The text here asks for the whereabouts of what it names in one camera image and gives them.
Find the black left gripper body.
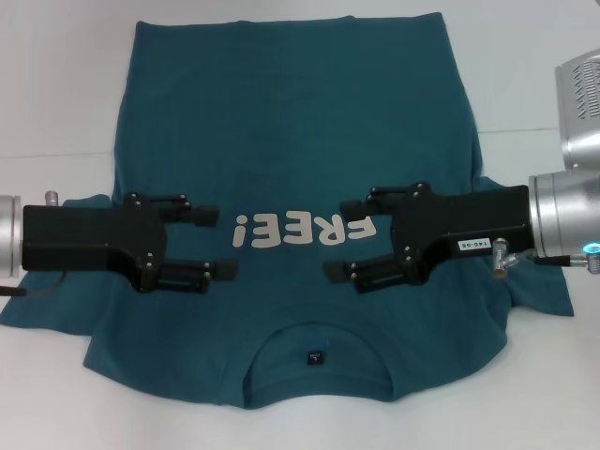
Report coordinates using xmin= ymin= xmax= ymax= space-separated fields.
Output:
xmin=22 ymin=191 xmax=169 ymax=294

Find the teal blue FREE! t-shirt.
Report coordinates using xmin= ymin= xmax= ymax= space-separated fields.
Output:
xmin=0 ymin=12 xmax=574 ymax=412

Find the right gripper cable with plugs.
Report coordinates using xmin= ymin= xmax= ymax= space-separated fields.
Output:
xmin=489 ymin=237 xmax=600 ymax=276

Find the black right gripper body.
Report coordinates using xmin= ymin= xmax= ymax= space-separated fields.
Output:
xmin=393 ymin=182 xmax=535 ymax=287

